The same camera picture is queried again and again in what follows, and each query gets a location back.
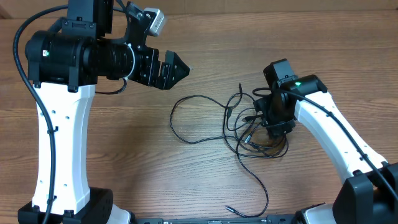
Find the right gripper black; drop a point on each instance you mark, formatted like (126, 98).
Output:
(278, 129)

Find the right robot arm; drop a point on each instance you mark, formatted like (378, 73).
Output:
(369, 182)

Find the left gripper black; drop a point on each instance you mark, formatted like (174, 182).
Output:
(167, 81)

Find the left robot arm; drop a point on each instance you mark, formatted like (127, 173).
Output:
(64, 64)

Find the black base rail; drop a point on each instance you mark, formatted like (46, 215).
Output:
(270, 219)

